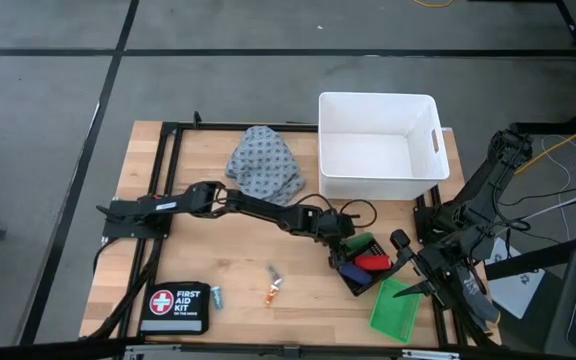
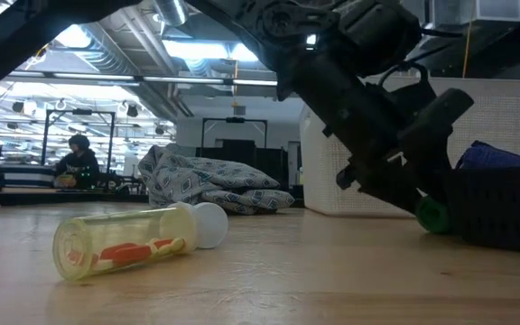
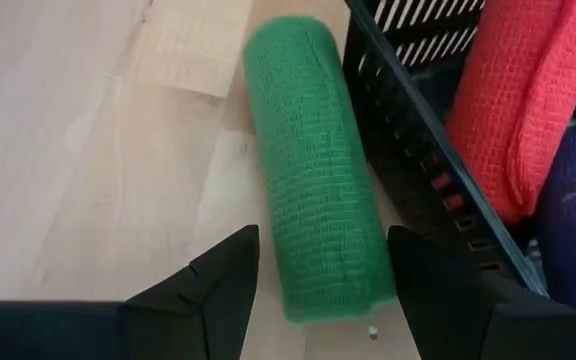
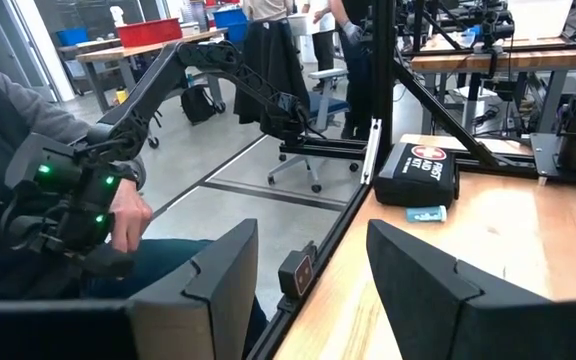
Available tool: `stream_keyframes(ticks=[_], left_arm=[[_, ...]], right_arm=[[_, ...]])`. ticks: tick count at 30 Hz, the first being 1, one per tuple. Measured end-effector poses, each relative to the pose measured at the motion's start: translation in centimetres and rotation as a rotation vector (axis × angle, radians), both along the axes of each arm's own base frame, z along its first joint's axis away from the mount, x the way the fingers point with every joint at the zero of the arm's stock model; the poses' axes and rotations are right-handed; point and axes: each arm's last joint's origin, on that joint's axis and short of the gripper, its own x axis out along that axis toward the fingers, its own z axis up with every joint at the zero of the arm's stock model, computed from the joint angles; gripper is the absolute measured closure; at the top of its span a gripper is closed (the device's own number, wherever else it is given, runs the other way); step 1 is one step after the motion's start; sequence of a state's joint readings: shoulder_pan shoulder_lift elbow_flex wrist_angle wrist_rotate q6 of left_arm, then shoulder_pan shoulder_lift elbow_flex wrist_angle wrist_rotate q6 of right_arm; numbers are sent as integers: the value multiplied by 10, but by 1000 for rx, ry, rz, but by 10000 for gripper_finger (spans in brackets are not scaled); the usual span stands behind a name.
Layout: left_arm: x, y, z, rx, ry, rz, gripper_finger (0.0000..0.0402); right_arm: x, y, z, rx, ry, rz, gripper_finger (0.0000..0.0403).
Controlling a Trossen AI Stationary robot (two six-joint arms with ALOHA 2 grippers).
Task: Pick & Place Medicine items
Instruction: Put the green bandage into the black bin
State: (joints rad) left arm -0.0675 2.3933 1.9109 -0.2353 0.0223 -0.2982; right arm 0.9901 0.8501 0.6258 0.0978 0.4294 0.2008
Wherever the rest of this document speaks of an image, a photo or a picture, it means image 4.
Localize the small light blue box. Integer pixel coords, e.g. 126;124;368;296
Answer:
405;205;448;224

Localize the white box on workbench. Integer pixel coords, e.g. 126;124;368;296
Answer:
506;0;574;41

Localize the black first aid kit pouch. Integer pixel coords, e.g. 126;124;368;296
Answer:
372;142;461;210

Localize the black teleoperation handle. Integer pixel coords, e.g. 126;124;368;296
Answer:
0;132;147;281

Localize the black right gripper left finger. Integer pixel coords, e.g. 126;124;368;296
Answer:
127;218;259;360

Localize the white bar on frame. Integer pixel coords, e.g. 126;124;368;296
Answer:
360;118;383;186

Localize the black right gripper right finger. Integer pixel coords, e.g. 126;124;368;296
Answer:
366;218;552;360

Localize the blue grey office chair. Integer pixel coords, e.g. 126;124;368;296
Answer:
267;67;362;194

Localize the person's hand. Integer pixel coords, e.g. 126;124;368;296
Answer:
109;178;154;254

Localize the black jacket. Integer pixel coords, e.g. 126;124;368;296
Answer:
232;18;312;136

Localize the large blue plastic bin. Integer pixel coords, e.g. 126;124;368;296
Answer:
212;7;249;44

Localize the white spray bottle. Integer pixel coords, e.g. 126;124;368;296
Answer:
109;5;127;29

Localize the small black camera box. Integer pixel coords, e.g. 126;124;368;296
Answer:
277;242;318;301

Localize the wooden background table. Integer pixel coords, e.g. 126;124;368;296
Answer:
75;27;229;114

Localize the small blue plastic bin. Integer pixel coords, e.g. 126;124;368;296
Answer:
56;27;90;47

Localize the wooden background workbench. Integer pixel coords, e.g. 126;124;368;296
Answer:
410;34;576;135

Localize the black backpack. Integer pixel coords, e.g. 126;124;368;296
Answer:
180;84;218;125

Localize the red plastic bin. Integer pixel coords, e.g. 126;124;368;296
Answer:
116;17;183;49

